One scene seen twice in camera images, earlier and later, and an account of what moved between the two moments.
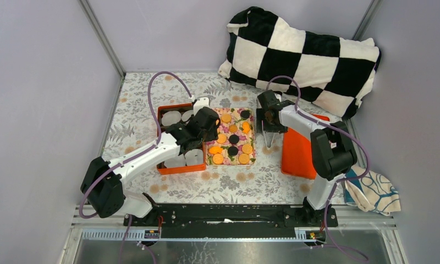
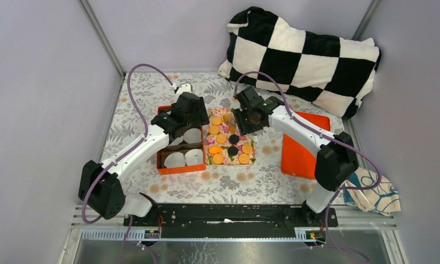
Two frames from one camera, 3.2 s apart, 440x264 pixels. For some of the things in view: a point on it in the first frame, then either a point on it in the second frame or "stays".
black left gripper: (213, 135) → (201, 118)
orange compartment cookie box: (168, 115) stays
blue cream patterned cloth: (373, 192) stays
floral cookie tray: (235, 143) stays
